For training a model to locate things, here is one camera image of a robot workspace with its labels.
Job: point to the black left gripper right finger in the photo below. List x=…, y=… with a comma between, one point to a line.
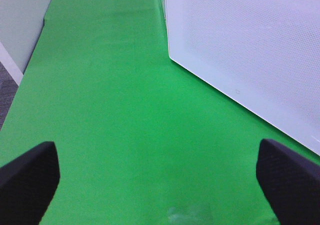
x=290, y=183

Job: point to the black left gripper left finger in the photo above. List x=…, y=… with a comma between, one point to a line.
x=28, y=184

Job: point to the white microwave door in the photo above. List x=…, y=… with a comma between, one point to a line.
x=250, y=50

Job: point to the white microwave oven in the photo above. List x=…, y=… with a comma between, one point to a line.
x=250, y=47

